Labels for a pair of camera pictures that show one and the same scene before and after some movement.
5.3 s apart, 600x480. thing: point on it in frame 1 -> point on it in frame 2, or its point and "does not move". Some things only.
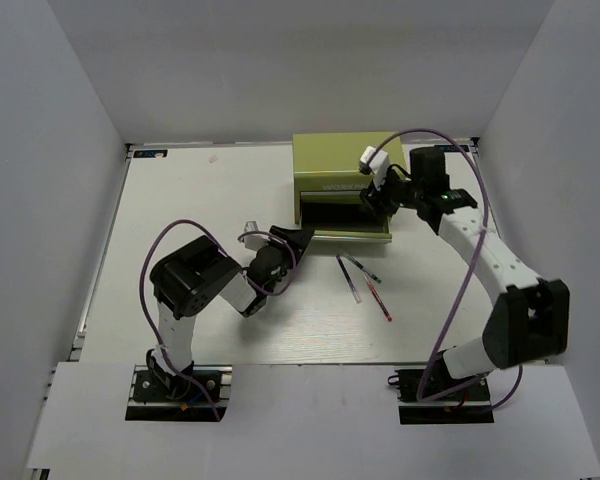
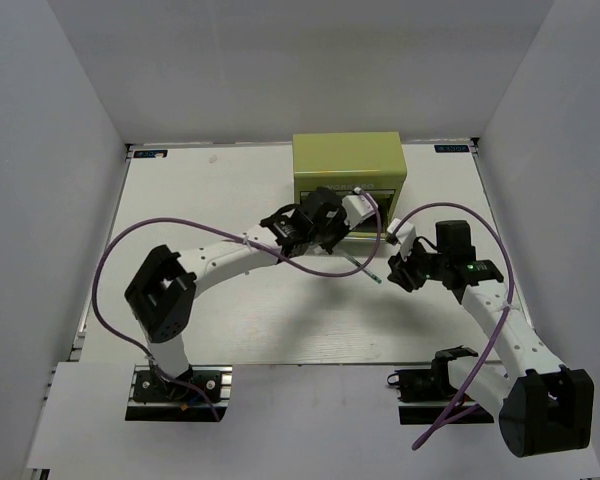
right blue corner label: (451, 148) does not move
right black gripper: (374, 198) -> (402, 270)
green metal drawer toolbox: (327, 187) does not move
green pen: (364, 268) does not move
